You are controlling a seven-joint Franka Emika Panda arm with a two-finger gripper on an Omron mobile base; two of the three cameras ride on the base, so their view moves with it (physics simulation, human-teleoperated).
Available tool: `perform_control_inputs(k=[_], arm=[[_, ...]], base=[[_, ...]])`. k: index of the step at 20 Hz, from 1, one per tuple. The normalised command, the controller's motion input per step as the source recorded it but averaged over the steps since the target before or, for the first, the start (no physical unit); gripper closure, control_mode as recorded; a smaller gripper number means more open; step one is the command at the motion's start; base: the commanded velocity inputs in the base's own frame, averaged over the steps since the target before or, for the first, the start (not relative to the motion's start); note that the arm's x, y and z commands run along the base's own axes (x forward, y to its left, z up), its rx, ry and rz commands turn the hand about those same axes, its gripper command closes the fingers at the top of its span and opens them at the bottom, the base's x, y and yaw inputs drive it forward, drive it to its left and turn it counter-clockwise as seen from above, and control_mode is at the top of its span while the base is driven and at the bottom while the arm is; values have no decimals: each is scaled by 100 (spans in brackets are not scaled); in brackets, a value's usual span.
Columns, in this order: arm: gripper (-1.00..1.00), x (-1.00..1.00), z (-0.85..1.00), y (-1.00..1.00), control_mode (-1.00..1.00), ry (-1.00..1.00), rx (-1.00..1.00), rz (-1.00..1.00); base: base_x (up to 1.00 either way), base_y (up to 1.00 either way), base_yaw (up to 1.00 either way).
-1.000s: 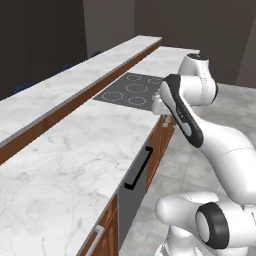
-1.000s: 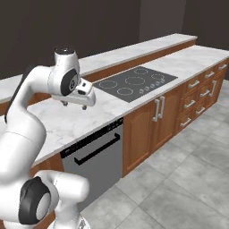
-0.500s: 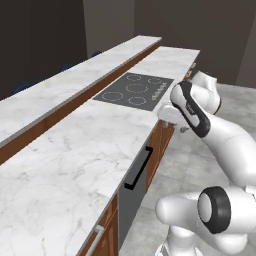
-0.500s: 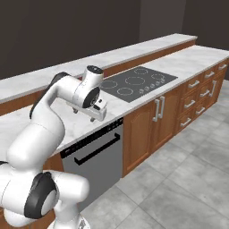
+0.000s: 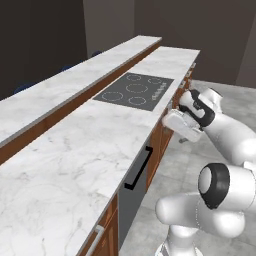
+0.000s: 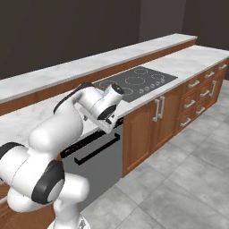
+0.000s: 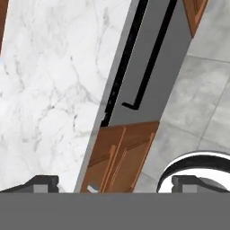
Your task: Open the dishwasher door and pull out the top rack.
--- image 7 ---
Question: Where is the round white and black object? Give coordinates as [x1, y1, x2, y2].
[155, 150, 230, 193]

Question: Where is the black dishwasher door handle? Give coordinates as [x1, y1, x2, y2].
[120, 0, 179, 111]

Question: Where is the brown wooden cupboard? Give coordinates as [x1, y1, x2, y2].
[0, 0, 10, 57]

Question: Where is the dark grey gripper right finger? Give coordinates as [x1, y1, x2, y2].
[171, 174, 230, 193]

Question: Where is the brown wooden cupboard door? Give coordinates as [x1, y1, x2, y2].
[80, 126, 126, 193]
[102, 120, 161, 193]
[181, 0, 210, 39]

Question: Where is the silver cupboard door handle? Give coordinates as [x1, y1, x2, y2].
[86, 181, 101, 193]

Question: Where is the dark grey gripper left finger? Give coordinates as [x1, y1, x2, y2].
[0, 174, 60, 193]

